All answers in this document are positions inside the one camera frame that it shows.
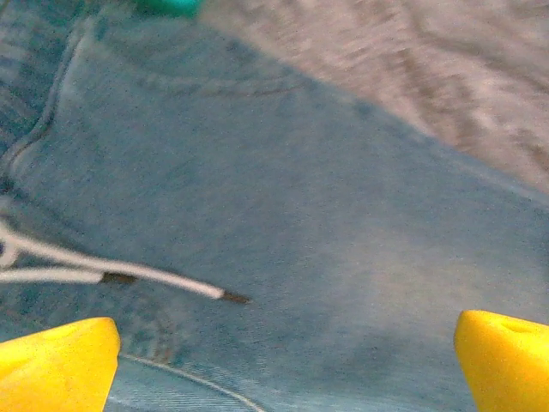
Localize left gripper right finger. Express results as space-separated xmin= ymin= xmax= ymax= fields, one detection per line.
xmin=453 ymin=309 xmax=549 ymax=412

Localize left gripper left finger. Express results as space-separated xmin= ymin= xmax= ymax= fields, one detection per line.
xmin=0 ymin=317 xmax=123 ymax=412

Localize blue denim trousers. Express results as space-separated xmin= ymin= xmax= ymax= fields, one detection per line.
xmin=0 ymin=0 xmax=549 ymax=412

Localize teal plastic basket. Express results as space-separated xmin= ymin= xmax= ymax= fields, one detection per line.
xmin=131 ymin=0 xmax=206 ymax=19

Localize white trouser drawstring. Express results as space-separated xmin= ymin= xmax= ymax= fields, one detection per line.
xmin=0 ymin=196 xmax=253 ymax=306

